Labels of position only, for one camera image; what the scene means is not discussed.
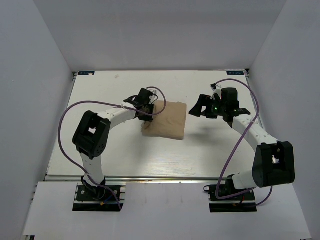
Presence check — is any aluminium front rail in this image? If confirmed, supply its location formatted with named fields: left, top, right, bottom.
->
left=43, top=172, right=219, bottom=182

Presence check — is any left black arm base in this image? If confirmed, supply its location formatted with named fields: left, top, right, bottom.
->
left=72, top=176, right=125, bottom=213

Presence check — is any right blue label sticker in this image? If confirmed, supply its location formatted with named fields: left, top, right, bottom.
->
left=226, top=71, right=245, bottom=76

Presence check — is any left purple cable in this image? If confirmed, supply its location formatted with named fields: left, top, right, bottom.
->
left=57, top=86, right=168, bottom=211

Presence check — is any blue label sticker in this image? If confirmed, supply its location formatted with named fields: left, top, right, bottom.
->
left=226, top=71, right=245, bottom=76
left=77, top=71, right=95, bottom=76

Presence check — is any left blue label sticker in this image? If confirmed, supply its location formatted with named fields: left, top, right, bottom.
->
left=77, top=71, right=95, bottom=76

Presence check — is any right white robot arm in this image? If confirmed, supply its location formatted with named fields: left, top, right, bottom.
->
left=189, top=87, right=296, bottom=200

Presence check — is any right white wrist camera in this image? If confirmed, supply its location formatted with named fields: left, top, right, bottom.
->
left=210, top=83, right=222, bottom=100

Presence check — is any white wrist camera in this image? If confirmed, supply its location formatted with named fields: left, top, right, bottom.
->
left=149, top=90, right=159, bottom=104
left=210, top=83, right=222, bottom=100

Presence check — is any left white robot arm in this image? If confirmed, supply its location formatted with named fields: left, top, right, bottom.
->
left=72, top=88, right=158, bottom=200

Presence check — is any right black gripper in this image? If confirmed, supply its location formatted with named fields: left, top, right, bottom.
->
left=189, top=94, right=227, bottom=119

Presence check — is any beige t shirt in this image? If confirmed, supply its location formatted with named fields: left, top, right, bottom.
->
left=141, top=101, right=187, bottom=140

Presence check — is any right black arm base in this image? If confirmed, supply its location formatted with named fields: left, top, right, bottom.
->
left=203, top=175, right=257, bottom=213

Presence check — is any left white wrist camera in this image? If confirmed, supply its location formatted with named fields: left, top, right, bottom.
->
left=149, top=90, right=159, bottom=104

